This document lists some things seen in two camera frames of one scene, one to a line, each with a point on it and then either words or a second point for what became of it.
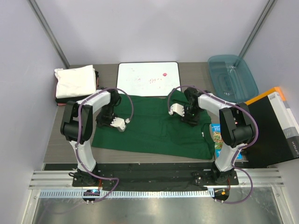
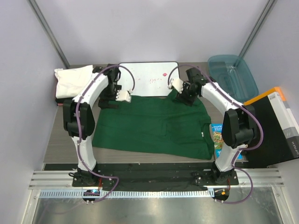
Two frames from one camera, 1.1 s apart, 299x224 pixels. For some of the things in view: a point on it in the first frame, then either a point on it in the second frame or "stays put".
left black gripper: (100, 122) to (103, 101)
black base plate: (150, 174) stays put
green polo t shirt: (152, 130) stays put
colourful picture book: (217, 140) stays put
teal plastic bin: (231, 79) stays put
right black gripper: (193, 121) to (182, 97)
